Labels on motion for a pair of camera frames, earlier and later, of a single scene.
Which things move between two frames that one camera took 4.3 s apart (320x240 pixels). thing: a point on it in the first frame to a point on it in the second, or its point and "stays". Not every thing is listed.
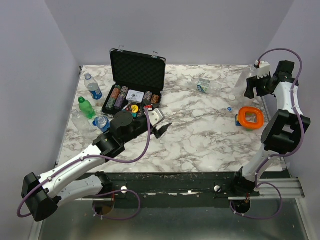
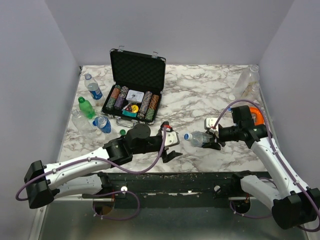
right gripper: x=253 y=83 to x=216 y=139
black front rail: x=176 y=190 stays
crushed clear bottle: x=82 y=123 stays
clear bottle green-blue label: x=206 y=86 to x=198 y=138
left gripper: x=158 y=133 to x=167 y=158
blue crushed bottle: x=102 y=123 stays
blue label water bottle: x=93 y=87 stays
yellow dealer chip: x=135 y=108 stays
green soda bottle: x=85 y=106 stays
